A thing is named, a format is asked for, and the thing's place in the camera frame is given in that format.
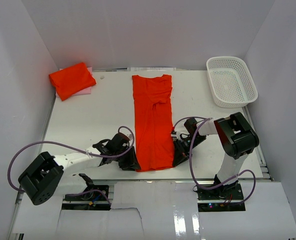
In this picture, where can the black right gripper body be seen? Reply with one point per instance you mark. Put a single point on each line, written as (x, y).
(184, 147)

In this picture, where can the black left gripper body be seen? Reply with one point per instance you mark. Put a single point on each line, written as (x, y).
(126, 161)

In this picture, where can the orange t-shirt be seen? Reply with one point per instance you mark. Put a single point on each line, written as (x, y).
(153, 122)
(71, 80)

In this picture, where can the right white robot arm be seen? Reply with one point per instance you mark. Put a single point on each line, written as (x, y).
(237, 138)

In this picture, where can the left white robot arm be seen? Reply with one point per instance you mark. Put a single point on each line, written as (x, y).
(52, 175)

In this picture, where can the white perforated plastic basket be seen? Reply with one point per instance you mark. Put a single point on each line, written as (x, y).
(230, 82)

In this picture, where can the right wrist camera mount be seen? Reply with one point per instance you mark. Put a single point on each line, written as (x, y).
(176, 135)

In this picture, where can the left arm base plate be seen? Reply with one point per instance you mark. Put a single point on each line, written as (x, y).
(93, 201)

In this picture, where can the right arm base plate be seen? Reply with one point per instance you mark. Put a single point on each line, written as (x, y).
(210, 201)

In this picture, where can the aluminium frame rail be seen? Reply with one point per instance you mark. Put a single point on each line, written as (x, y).
(11, 234)

